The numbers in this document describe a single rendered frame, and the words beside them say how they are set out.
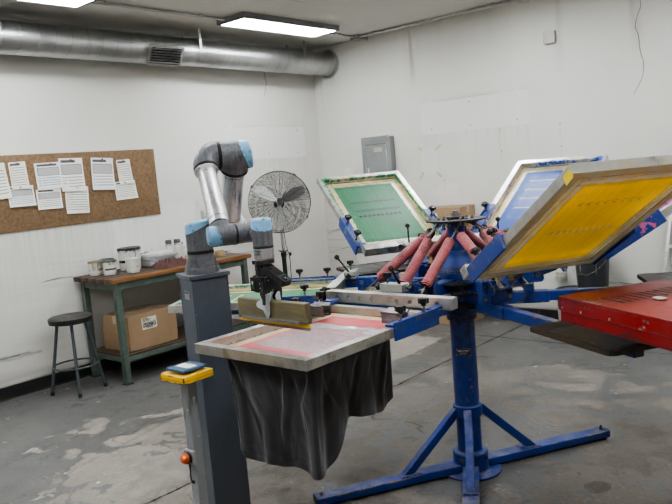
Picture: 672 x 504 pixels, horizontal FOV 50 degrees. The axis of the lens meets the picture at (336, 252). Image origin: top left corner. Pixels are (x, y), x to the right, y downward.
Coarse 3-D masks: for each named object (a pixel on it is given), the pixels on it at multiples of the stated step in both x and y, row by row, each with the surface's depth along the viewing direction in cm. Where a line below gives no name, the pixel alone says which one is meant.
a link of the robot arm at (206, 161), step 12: (204, 144) 285; (216, 144) 284; (204, 156) 280; (216, 156) 282; (204, 168) 278; (216, 168) 281; (204, 180) 276; (216, 180) 277; (204, 192) 273; (216, 192) 273; (204, 204) 273; (216, 204) 269; (216, 216) 266; (216, 228) 263; (228, 228) 264; (216, 240) 262; (228, 240) 264
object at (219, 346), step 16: (336, 304) 327; (224, 336) 280; (240, 336) 285; (368, 336) 260; (384, 336) 266; (208, 352) 267; (224, 352) 261; (240, 352) 255; (256, 352) 250; (272, 352) 248; (320, 352) 243; (336, 352) 245; (352, 352) 252; (288, 368) 240; (304, 368) 235
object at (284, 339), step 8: (320, 320) 312; (328, 320) 310; (336, 320) 309; (344, 320) 308; (352, 320) 306; (360, 320) 305; (312, 328) 297; (320, 328) 296; (272, 336) 289; (280, 336) 287; (288, 336) 286; (296, 336) 285; (304, 336) 284; (312, 336) 283; (248, 344) 278; (256, 344) 277; (264, 344) 276; (272, 344) 275; (280, 344) 274; (288, 344) 273
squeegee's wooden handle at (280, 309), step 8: (240, 304) 272; (248, 304) 269; (272, 304) 261; (280, 304) 258; (288, 304) 255; (296, 304) 253; (304, 304) 250; (240, 312) 273; (248, 312) 270; (256, 312) 267; (272, 312) 261; (280, 312) 258; (288, 312) 256; (296, 312) 253; (304, 312) 250; (296, 320) 254; (304, 320) 251
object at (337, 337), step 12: (360, 324) 297; (372, 324) 295; (384, 324) 293; (324, 336) 281; (336, 336) 279; (348, 336) 278; (360, 336) 276; (288, 348) 266; (300, 348) 265; (312, 348) 263; (324, 348) 262
